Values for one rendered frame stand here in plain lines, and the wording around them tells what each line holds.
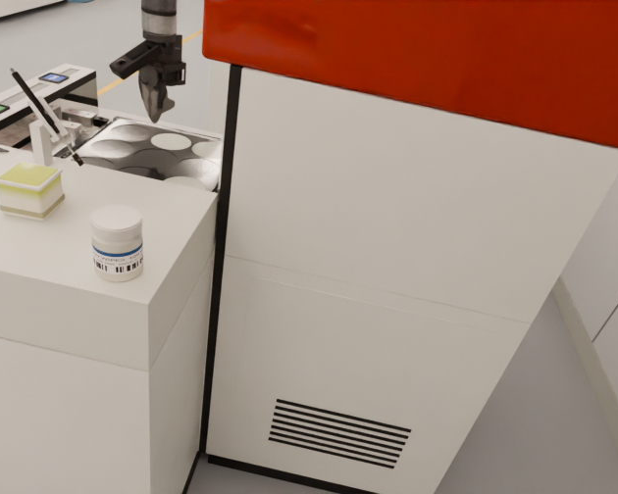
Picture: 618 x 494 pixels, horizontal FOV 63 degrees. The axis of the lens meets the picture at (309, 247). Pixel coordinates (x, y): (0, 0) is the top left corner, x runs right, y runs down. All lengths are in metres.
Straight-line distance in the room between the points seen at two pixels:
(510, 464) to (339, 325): 1.04
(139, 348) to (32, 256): 0.21
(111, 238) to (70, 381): 0.31
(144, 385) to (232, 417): 0.61
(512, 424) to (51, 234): 1.74
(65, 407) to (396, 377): 0.72
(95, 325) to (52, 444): 0.36
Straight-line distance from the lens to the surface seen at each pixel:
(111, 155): 1.31
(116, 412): 0.98
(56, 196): 0.97
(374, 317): 1.15
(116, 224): 0.76
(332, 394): 1.34
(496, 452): 2.04
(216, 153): 1.35
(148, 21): 1.25
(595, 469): 2.21
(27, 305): 0.88
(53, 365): 0.95
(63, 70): 1.67
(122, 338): 0.84
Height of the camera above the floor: 1.48
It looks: 34 degrees down
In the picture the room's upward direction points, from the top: 12 degrees clockwise
